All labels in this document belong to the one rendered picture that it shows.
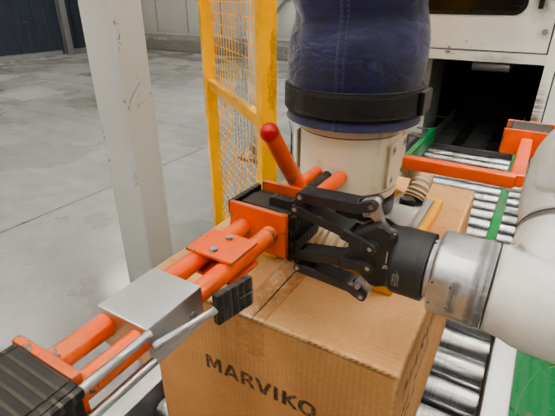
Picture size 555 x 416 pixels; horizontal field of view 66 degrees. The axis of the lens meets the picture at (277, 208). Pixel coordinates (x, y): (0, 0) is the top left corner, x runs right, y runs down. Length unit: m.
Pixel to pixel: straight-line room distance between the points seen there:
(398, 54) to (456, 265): 0.31
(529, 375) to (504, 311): 1.61
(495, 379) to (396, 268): 0.67
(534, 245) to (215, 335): 0.43
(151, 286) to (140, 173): 1.27
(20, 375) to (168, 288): 0.13
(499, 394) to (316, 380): 0.55
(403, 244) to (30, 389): 0.34
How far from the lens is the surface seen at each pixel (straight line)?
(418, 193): 0.87
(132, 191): 1.71
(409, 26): 0.65
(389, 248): 0.48
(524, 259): 0.46
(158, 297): 0.41
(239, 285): 0.41
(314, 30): 0.65
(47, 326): 2.26
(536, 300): 0.44
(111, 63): 1.59
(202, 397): 0.79
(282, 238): 0.51
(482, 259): 0.45
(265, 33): 1.24
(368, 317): 0.61
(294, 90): 0.67
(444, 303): 0.46
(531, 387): 2.01
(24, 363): 0.37
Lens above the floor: 1.34
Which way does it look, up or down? 26 degrees down
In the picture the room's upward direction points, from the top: straight up
